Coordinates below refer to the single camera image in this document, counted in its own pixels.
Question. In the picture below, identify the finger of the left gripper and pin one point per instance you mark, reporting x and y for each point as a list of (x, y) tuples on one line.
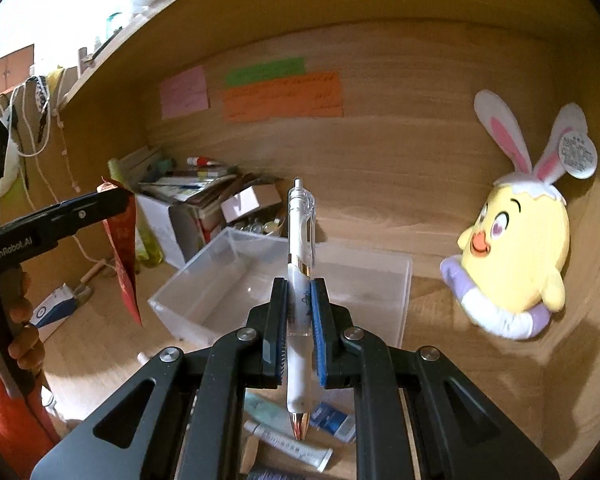
[(42, 231)]

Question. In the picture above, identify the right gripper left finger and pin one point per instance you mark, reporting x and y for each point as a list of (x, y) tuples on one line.
[(274, 333)]

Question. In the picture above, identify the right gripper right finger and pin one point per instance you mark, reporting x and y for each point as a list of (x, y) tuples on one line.
[(333, 362)]

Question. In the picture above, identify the white pen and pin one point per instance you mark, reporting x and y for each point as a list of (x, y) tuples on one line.
[(299, 342)]

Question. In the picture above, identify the blue Max staples box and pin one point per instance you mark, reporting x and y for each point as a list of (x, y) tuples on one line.
[(338, 424)]

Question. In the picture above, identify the red envelope packet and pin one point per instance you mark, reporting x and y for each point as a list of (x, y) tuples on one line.
[(120, 230)]

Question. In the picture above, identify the light teal tube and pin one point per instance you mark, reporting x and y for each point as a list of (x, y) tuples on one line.
[(267, 413)]

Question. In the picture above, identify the white printed cream tube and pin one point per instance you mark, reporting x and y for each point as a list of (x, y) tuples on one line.
[(318, 458)]

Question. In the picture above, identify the small brown wooden block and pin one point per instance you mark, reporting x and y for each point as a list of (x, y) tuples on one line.
[(249, 454)]

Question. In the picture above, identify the dark purple cosmetic bottle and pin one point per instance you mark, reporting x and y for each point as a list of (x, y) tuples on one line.
[(267, 473)]

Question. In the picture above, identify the person's left hand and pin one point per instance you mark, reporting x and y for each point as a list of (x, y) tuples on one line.
[(26, 348)]

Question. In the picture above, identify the blue white carton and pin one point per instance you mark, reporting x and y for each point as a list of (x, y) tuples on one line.
[(53, 311)]

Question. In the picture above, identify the tall green spray bottle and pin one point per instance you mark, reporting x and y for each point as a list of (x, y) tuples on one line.
[(147, 250)]

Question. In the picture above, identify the small white open box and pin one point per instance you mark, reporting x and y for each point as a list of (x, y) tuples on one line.
[(250, 200)]

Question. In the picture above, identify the yellow chick plush toy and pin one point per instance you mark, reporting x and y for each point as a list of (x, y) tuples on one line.
[(507, 276)]

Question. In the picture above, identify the pink sticky note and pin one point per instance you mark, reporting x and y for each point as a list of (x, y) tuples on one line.
[(184, 94)]

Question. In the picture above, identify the orange sticky note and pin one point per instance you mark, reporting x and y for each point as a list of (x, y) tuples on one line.
[(314, 95)]

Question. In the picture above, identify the green sticky note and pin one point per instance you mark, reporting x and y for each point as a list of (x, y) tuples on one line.
[(282, 68)]

